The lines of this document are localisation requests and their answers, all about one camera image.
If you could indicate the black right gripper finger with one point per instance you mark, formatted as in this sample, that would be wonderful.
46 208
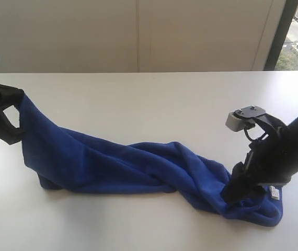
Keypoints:
234 190
252 192

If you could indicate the blue microfiber towel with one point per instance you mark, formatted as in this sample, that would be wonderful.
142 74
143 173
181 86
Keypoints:
73 161

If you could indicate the dark window frame post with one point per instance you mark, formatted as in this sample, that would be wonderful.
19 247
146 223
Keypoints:
280 34

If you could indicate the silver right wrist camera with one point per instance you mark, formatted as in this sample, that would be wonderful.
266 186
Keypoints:
243 118

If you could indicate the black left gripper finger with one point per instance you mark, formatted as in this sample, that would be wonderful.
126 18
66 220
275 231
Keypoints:
8 132
10 95

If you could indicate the white towel label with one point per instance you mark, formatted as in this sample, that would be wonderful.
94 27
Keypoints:
274 193

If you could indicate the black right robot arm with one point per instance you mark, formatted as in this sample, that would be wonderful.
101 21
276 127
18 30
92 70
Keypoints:
273 156

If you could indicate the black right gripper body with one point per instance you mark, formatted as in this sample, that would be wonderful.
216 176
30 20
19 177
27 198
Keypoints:
270 159

